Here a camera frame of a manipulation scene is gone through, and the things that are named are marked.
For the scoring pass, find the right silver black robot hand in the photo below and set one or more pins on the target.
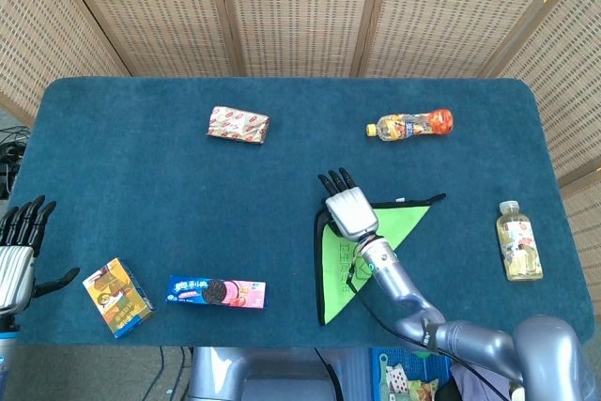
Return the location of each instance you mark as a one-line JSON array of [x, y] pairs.
[[352, 213]]

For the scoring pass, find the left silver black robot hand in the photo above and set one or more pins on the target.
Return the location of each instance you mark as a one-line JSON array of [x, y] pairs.
[[14, 274]]

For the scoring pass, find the grey green cleaning cloth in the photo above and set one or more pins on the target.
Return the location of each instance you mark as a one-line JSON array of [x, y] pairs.
[[404, 218]]

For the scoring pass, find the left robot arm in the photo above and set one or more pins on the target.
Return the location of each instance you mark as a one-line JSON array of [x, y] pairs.
[[5, 359]]

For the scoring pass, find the yellow orange carton box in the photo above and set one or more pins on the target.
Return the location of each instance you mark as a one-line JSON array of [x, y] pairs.
[[117, 297]]

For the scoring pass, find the orange label yellow-cap bottle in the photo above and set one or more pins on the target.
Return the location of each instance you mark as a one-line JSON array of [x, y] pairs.
[[413, 125]]

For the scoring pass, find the beige red-logo snack packet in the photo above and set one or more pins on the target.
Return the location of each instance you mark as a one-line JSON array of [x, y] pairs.
[[238, 125]]

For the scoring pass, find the blue plastic basket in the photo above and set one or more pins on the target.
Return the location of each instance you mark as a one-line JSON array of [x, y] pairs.
[[382, 359]]

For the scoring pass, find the blue Oreo cookie box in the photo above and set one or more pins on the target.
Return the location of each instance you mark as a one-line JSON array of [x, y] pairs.
[[216, 292]]

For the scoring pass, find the teal carpet table mat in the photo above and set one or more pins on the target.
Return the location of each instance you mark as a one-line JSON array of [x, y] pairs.
[[188, 208]]

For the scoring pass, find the clear white-cap drink bottle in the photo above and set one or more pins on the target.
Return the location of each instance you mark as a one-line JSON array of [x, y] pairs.
[[519, 246]]

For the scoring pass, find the playing cards pack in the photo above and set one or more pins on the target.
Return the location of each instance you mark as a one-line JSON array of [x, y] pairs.
[[396, 380]]

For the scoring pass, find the grey robot torso base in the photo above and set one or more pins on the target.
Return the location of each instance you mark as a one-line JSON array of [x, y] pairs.
[[263, 375]]

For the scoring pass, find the purple fabric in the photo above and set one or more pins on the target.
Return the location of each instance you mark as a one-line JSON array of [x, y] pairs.
[[469, 384]]

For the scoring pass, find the woven bamboo folding screen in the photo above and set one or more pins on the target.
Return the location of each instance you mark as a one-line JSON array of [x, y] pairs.
[[300, 11]]

